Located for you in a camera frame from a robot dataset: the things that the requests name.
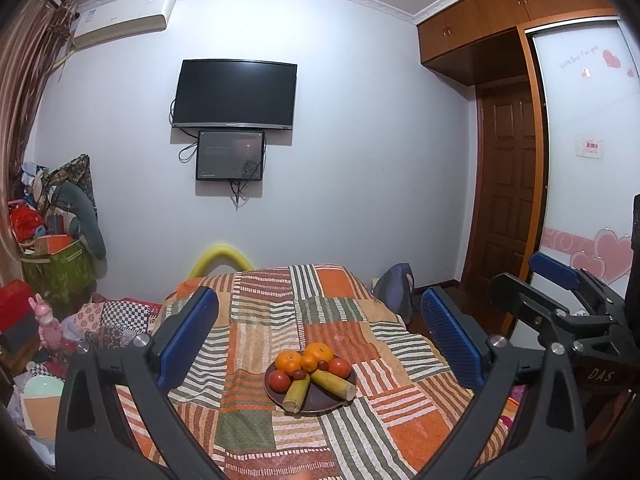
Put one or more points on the red plastic bag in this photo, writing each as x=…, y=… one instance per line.
x=25, y=221

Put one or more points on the blue grey backpack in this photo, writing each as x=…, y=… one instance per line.
x=395, y=290

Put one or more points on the checked cloth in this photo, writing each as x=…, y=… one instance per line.
x=125, y=316

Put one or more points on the orange with sticker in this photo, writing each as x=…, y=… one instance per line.
x=286, y=361

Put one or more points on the red box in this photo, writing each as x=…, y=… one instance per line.
x=15, y=302

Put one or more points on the white wardrobe sliding door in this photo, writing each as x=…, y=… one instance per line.
x=585, y=185

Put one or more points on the yellow foam noodle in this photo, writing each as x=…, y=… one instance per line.
x=220, y=256

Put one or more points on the purple plate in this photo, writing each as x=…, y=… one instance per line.
x=320, y=404

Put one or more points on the small red tomato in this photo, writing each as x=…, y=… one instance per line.
x=280, y=381

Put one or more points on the large orange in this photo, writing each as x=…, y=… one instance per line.
x=318, y=350

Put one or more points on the black wall television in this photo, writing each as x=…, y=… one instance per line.
x=232, y=92

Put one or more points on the patterned fabric bag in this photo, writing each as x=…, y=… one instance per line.
x=72, y=172

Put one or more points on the small mandarin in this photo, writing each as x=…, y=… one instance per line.
x=309, y=363

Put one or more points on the brown wooden door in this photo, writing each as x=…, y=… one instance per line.
x=505, y=195

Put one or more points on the white air conditioner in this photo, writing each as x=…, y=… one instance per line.
x=120, y=17

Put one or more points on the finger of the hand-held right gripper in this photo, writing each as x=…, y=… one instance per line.
x=530, y=305
x=552, y=267

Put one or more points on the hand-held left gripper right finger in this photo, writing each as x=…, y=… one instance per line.
x=450, y=335

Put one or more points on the green storage box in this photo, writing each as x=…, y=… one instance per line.
x=57, y=272

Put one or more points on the small black monitor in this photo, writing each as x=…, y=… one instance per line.
x=230, y=155

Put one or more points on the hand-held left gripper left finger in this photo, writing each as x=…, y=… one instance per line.
x=187, y=335

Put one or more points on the pink rabbit plush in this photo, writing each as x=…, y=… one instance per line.
x=47, y=325

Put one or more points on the wooden overhead cabinets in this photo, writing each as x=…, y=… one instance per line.
x=500, y=25

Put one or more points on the large red tomato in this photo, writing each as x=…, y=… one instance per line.
x=341, y=366

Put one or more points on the striped patchwork blanket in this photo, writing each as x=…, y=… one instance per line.
x=340, y=330

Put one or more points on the striped brown curtain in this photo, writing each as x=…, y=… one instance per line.
x=25, y=110

